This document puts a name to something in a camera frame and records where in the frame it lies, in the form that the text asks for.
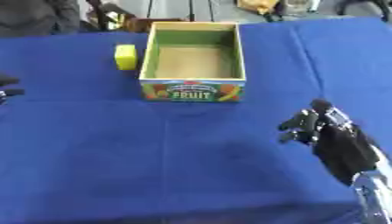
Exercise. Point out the yellow bag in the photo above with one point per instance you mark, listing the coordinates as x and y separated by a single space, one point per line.
259 5

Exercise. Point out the yellow rectangular block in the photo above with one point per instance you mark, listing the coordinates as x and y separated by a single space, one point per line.
125 57

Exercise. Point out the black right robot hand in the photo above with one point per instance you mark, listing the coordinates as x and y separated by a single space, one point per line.
344 148

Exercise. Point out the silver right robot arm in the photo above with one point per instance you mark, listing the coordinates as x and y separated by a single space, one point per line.
376 192

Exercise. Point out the person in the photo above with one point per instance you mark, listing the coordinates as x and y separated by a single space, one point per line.
35 16

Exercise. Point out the tan cardboard box green inside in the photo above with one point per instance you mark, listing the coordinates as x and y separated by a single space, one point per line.
193 62

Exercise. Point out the brown wooden chair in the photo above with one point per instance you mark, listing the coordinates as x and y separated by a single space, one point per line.
148 24

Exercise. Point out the black tripod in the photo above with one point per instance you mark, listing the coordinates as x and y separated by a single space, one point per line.
190 10

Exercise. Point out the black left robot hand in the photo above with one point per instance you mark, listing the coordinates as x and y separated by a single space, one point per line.
7 84

